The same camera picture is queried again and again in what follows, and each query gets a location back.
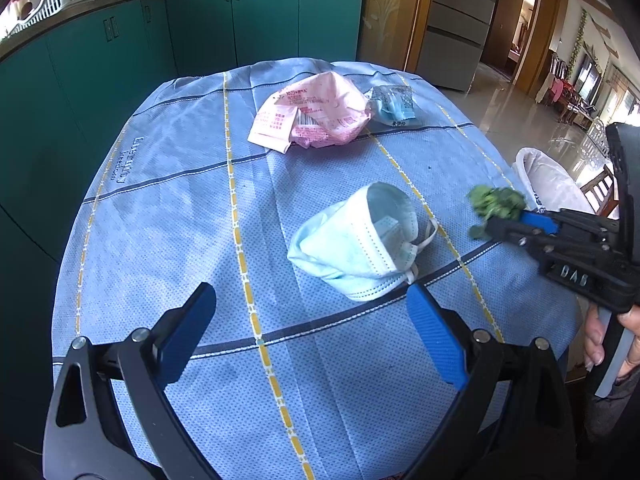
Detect green vegetable scrap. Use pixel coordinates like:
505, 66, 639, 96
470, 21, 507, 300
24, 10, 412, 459
468, 184, 526, 240

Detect light blue face mask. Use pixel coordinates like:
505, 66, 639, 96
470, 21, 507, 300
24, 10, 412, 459
288, 182, 438, 302

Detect pink plastic wrapper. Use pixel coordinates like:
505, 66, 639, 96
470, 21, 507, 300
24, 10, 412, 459
248, 72, 372, 154

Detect teal kitchen cabinets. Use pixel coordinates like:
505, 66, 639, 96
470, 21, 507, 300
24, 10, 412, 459
1, 0, 361, 448

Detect person's right hand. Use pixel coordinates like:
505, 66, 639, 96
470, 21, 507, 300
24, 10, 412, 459
584, 304, 640, 379

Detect wooden dining chair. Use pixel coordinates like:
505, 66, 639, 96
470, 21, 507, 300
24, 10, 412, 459
580, 166, 618, 217

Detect clear blue packet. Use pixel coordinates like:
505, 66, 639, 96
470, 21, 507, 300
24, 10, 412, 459
366, 84, 422, 128

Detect blue checked tablecloth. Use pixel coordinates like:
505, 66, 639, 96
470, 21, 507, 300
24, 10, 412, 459
52, 58, 579, 479

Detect grey refrigerator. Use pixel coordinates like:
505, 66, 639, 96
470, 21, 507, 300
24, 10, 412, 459
416, 0, 496, 92

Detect wooden sliding door frame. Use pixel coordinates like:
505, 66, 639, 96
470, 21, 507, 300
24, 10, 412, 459
357, 0, 432, 73

